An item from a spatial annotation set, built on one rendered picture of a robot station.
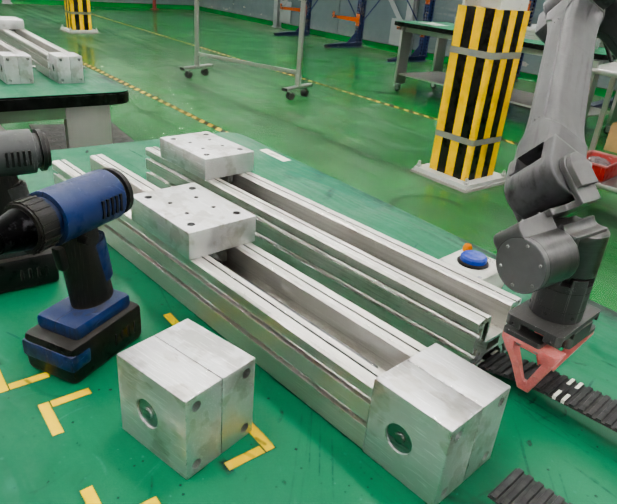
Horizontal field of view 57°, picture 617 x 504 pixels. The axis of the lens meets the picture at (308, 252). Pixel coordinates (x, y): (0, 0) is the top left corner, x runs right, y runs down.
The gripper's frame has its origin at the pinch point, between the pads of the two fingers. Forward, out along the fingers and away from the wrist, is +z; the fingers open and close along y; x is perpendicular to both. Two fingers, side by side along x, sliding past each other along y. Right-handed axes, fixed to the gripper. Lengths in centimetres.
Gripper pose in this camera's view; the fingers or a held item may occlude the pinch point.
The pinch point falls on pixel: (535, 375)
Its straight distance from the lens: 75.7
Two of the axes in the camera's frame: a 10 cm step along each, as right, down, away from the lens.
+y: -7.4, 2.4, -6.3
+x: 6.7, 3.7, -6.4
